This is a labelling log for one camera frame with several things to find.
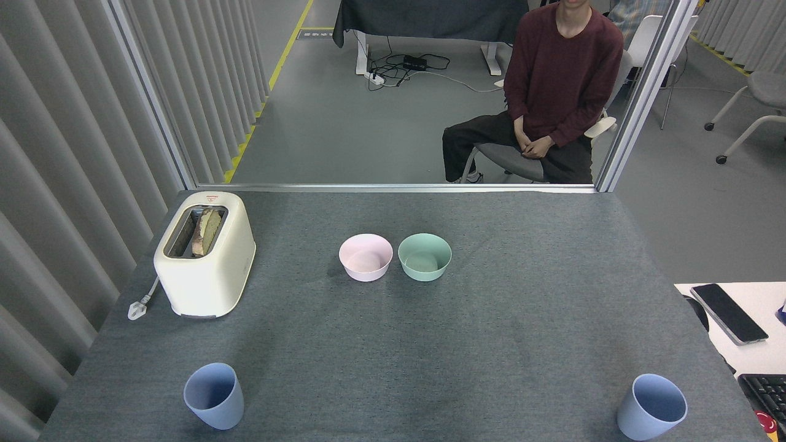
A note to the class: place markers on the person's left hand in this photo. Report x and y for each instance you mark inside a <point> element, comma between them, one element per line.
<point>541,147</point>

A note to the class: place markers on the person's right hand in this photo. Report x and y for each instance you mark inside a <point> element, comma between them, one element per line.
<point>525,136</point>

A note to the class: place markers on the blue cup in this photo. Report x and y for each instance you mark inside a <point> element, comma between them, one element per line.
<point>645,417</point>
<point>215,405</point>

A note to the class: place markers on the grey seat chair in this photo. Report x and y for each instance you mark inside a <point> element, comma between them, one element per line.
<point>500,156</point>

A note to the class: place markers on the black adapter box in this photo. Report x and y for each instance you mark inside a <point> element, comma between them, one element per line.
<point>414,62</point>

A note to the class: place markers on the white chair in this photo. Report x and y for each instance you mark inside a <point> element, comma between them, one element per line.
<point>645,37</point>

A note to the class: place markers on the table with dark cloth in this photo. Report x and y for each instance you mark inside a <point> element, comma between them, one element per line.
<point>430,18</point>

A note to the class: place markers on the white power strip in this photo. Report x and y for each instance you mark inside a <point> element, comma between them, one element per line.
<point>374,78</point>

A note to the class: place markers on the green bowl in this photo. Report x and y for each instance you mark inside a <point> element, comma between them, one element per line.
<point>424,264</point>

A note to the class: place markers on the person in background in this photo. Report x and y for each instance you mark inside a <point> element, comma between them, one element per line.
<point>638,15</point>

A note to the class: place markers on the pink bowl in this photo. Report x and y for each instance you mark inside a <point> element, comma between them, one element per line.
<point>365,261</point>

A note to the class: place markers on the grey wheeled office chair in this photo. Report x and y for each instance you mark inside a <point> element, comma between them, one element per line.
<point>767,86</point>

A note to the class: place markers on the black smartphone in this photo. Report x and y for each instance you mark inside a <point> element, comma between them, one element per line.
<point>729,313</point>

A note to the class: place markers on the small blue object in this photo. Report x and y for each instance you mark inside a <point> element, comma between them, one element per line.
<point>782,314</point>

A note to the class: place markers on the white side table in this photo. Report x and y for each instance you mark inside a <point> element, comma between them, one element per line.
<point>764,356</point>

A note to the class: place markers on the toasted bread slice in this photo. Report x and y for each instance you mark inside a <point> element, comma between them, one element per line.
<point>207,231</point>

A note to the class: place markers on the black keyboard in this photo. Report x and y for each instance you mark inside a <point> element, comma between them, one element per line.
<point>767,393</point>

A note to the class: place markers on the cream white toaster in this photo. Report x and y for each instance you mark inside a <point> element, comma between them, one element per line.
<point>206,282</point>

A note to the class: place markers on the red round object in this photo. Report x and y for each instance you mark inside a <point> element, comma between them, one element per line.
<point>766,425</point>

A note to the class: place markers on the white toaster power plug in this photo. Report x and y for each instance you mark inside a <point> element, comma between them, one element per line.
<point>137,309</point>

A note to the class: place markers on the silver post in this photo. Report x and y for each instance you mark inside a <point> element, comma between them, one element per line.
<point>150,92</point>
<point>645,92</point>

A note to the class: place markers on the silver horizontal rail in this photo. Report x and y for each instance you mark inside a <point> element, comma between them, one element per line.
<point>393,188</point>

